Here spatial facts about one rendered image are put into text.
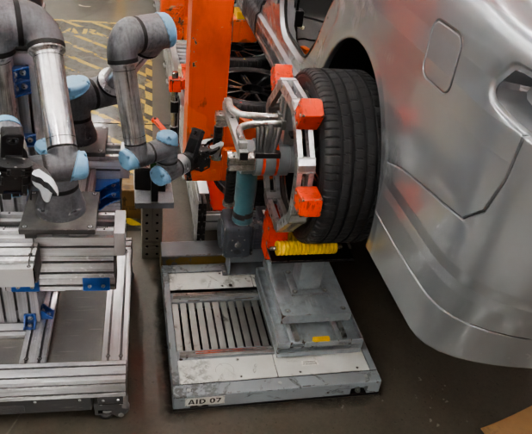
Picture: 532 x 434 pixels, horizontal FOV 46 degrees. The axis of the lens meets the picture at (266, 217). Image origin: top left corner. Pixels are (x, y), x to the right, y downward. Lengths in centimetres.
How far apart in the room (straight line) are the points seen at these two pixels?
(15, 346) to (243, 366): 86
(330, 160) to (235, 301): 104
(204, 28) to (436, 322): 143
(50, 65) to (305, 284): 146
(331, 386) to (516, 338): 103
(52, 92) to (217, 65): 102
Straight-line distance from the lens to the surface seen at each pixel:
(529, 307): 161
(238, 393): 248
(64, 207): 199
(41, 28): 176
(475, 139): 152
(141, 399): 255
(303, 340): 258
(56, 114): 169
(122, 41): 205
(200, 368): 255
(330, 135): 209
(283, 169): 232
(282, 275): 278
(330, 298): 271
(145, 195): 283
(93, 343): 247
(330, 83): 221
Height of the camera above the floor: 194
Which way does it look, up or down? 33 degrees down
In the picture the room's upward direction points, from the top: 7 degrees clockwise
